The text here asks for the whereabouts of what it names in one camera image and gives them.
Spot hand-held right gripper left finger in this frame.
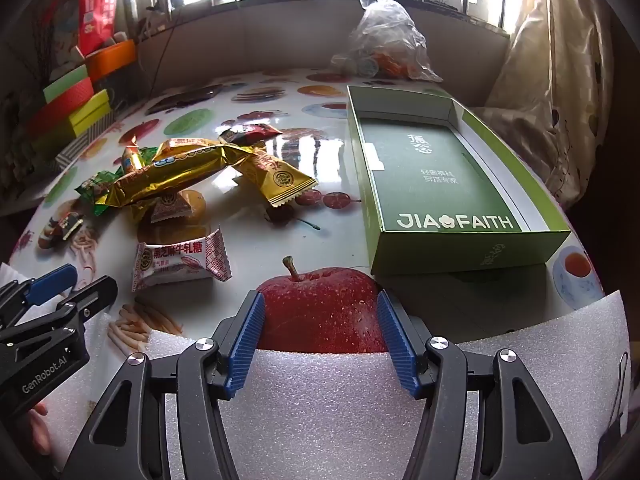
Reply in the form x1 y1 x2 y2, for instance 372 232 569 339
62 290 266 480

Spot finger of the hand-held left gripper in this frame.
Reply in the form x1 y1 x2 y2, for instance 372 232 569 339
0 275 119 348
0 264 79 331

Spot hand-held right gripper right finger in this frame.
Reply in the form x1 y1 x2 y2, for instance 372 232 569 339
376 290 583 480

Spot small dark candy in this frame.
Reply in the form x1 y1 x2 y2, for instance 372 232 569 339
52 211 85 241

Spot white nougat candy packet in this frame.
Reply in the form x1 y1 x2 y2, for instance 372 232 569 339
131 227 233 293

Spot green wafer packet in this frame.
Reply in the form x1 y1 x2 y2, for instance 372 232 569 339
75 170 126 206

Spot small triangular gold packet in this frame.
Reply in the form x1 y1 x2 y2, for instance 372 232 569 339
150 190 193 224

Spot orange cream snack packet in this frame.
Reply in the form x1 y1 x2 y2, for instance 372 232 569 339
121 144 146 176

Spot long gold snack packet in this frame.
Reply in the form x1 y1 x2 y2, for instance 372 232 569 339
95 141 263 216

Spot yellow packet with red label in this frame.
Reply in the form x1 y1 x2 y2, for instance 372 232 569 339
239 147 318 208

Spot green cardboard box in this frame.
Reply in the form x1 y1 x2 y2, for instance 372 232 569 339
346 85 572 277

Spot dark red snack packet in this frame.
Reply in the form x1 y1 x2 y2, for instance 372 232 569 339
218 122 283 147

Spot person's left hand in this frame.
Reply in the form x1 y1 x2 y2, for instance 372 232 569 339
20 400 57 466

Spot white foam sheet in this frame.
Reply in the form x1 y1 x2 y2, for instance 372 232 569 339
30 287 632 480

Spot fruit print tablecloth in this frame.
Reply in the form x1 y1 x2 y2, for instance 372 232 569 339
10 67 616 361

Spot black white striped box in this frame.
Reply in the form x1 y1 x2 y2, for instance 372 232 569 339
55 120 118 171

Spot dark smartphone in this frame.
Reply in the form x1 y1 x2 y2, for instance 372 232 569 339
145 84 224 115

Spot orange box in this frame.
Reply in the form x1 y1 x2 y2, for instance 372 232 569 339
86 39 138 83

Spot black binder clip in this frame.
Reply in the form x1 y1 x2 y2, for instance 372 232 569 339
597 350 632 461

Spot colourful printed bag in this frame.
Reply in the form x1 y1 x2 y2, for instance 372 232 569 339
50 0 88 68

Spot red snack bag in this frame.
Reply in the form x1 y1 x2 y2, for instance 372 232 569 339
77 0 126 56

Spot beige patterned curtain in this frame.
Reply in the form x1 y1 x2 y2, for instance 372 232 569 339
482 0 621 211

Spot clear plastic bag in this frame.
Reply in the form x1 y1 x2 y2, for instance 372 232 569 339
330 0 443 82

